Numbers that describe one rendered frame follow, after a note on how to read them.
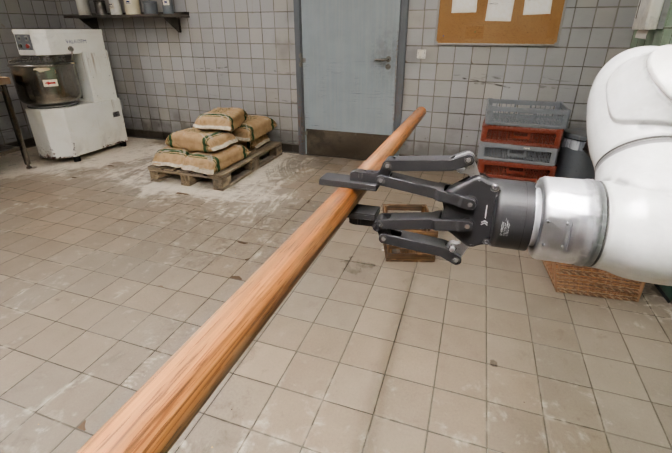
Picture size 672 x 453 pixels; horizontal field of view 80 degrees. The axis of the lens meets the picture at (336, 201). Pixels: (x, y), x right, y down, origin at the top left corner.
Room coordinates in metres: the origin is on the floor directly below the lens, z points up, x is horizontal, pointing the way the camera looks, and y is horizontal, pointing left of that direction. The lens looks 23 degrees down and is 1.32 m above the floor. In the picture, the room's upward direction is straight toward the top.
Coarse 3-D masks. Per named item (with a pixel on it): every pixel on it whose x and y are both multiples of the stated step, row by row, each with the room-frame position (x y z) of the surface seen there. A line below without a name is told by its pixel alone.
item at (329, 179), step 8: (328, 176) 0.46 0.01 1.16; (336, 176) 0.46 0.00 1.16; (344, 176) 0.46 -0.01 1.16; (320, 184) 0.45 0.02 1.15; (328, 184) 0.44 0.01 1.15; (336, 184) 0.44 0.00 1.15; (344, 184) 0.44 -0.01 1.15; (352, 184) 0.44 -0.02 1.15; (360, 184) 0.43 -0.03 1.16; (368, 184) 0.43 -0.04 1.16; (376, 184) 0.43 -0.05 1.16
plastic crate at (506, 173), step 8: (480, 160) 3.26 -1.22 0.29; (488, 160) 3.24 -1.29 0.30; (480, 168) 3.25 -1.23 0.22; (488, 168) 3.23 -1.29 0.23; (496, 168) 3.21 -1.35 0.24; (504, 168) 3.43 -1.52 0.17; (512, 168) 3.43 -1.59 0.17; (520, 168) 3.43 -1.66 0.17; (528, 168) 3.43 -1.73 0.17; (536, 168) 3.11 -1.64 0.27; (544, 168) 3.10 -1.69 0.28; (552, 168) 3.08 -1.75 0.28; (496, 176) 3.21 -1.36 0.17; (504, 176) 3.19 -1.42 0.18; (512, 176) 3.17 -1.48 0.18; (520, 176) 3.21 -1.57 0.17; (528, 176) 3.21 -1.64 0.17; (536, 176) 3.21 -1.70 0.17; (552, 176) 3.07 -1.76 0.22
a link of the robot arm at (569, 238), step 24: (552, 192) 0.36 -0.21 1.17; (576, 192) 0.36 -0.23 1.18; (600, 192) 0.36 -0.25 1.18; (552, 216) 0.35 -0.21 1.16; (576, 216) 0.34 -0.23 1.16; (600, 216) 0.34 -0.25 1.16; (552, 240) 0.35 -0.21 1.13; (576, 240) 0.34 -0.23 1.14; (600, 240) 0.33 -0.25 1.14; (576, 264) 0.35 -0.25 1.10
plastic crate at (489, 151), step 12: (480, 144) 3.27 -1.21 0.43; (492, 144) 3.24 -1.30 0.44; (504, 144) 3.20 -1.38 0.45; (480, 156) 3.26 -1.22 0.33; (492, 156) 3.30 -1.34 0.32; (504, 156) 3.30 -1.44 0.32; (516, 156) 3.30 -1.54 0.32; (528, 156) 3.30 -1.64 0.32; (540, 156) 3.30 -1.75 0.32; (552, 156) 3.08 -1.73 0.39
